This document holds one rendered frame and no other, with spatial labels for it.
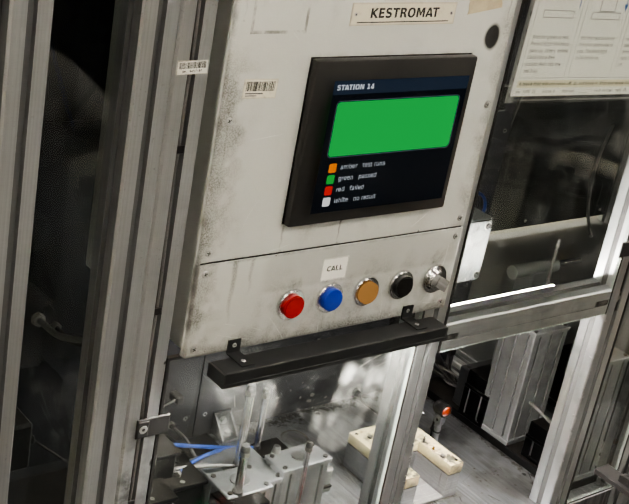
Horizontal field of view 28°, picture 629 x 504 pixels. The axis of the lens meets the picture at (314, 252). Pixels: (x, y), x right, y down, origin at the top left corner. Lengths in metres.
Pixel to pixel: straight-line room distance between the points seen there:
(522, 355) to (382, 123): 0.89
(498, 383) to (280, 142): 1.02
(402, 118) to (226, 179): 0.23
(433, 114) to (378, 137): 0.08
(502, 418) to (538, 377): 0.10
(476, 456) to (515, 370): 0.17
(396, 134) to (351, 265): 0.18
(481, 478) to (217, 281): 0.94
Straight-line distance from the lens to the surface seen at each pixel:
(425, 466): 2.18
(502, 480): 2.26
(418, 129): 1.50
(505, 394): 2.30
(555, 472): 2.18
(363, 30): 1.43
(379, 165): 1.48
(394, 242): 1.59
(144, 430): 1.49
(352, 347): 1.56
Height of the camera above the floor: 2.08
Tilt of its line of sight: 23 degrees down
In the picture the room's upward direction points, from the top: 11 degrees clockwise
